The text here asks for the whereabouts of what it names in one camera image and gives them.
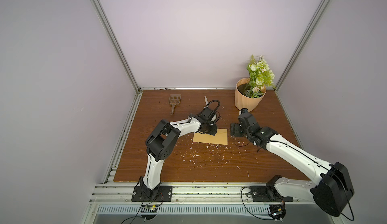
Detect tan paper envelope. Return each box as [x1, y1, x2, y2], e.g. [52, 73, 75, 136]
[193, 129, 228, 145]

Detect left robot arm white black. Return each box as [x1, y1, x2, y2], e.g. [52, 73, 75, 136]
[140, 107, 220, 195]

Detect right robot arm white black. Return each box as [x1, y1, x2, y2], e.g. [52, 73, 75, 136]
[230, 111, 354, 217]

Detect ribbed beige flower pot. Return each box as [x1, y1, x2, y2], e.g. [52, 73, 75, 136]
[235, 78, 267, 112]

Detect brown plastic slotted scoop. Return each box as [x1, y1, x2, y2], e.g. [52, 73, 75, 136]
[168, 94, 181, 115]

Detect green white artificial flowers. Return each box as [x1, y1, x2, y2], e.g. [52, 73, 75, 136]
[242, 55, 275, 99]

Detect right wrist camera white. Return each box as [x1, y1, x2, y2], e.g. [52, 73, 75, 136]
[239, 108, 249, 116]

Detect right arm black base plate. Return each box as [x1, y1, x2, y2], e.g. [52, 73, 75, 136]
[249, 185, 294, 202]

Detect aluminium front rail frame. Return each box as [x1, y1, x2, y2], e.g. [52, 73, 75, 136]
[81, 181, 345, 224]

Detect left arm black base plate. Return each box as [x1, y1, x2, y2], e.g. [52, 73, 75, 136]
[131, 185, 173, 202]

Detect right controller board with cable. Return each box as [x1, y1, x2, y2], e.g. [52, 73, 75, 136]
[239, 187, 286, 222]

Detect controller board with cable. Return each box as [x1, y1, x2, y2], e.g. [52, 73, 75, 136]
[120, 204, 159, 224]
[239, 187, 286, 222]

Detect left controller board with cable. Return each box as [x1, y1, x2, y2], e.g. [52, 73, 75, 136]
[120, 204, 159, 224]

